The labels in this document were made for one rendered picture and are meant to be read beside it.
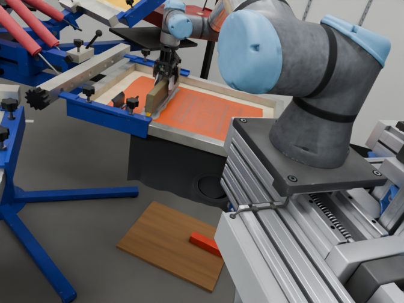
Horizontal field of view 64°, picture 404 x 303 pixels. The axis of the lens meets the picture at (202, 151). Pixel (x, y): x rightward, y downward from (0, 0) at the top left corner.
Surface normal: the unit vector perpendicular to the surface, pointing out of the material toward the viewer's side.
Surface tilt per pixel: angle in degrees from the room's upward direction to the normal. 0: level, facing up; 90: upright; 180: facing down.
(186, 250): 0
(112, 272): 0
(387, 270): 0
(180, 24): 90
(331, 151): 73
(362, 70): 87
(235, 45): 93
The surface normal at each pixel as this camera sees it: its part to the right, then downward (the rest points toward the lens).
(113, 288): 0.20, -0.82
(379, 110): -0.21, 0.50
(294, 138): -0.62, 0.00
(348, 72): 0.26, 0.48
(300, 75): 0.22, 0.65
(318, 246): -0.93, 0.02
